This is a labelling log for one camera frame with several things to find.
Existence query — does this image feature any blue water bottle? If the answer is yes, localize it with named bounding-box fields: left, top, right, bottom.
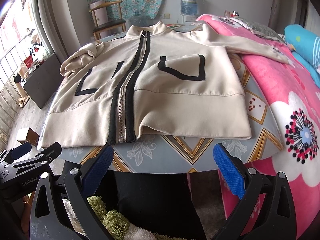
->
left=180, top=0, right=198, bottom=16

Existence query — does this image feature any red cup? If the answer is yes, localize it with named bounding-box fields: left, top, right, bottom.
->
left=231, top=10, right=239, bottom=17

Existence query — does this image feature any small brown box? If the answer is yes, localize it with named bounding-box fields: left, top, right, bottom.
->
left=16, top=127, right=40, bottom=147

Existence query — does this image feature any dark low cabinet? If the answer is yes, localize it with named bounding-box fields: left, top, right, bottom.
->
left=22, top=54, right=63, bottom=109

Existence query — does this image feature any fruit pattern bed sheet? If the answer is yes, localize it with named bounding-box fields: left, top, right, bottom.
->
left=58, top=21, right=286, bottom=174

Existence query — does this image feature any blue striped pillow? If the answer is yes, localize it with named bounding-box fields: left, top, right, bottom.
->
left=284, top=24, right=319, bottom=87

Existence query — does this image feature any left forearm fuzzy sleeve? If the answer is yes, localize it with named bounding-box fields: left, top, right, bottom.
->
left=62, top=195, right=181, bottom=240

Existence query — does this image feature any grey curtain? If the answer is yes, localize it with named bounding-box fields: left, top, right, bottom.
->
left=36, top=0, right=68, bottom=63

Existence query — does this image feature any pink floral blanket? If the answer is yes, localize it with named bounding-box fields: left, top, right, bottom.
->
left=198, top=14, right=319, bottom=239

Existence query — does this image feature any grey lace pillow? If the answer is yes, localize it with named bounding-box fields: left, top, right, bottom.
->
left=229, top=16, right=285, bottom=43

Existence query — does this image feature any pink cylinder bin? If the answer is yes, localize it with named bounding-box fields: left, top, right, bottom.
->
left=89, top=0, right=109, bottom=28

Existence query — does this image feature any beige zip jacket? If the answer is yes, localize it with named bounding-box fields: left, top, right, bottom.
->
left=41, top=22, right=287, bottom=148

